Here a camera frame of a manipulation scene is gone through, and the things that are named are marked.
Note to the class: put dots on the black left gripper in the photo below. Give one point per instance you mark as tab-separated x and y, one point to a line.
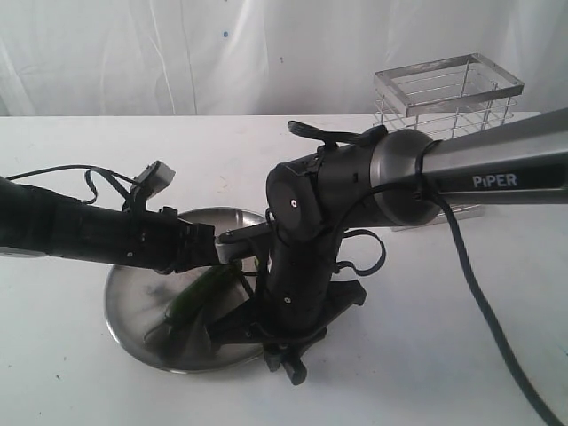
166	243

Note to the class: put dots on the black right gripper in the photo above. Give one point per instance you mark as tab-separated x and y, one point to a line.
289	324

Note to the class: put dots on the green chili pepper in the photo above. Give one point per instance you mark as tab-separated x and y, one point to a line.
185	307

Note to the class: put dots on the black-handled serrated knife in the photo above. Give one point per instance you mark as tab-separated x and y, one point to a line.
295	369

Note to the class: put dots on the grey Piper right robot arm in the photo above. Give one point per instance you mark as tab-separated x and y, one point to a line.
318	200

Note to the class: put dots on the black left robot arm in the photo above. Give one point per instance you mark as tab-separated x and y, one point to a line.
39	222

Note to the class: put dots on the round stainless steel plate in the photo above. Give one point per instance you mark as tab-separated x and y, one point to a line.
137	309

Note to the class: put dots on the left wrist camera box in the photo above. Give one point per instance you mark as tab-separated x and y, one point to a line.
156	177

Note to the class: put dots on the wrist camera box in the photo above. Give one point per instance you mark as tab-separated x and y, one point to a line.
239	244
156	177

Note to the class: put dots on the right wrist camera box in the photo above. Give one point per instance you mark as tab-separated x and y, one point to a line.
239	244

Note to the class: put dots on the steel wire utensil holder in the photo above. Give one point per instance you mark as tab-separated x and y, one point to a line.
437	100

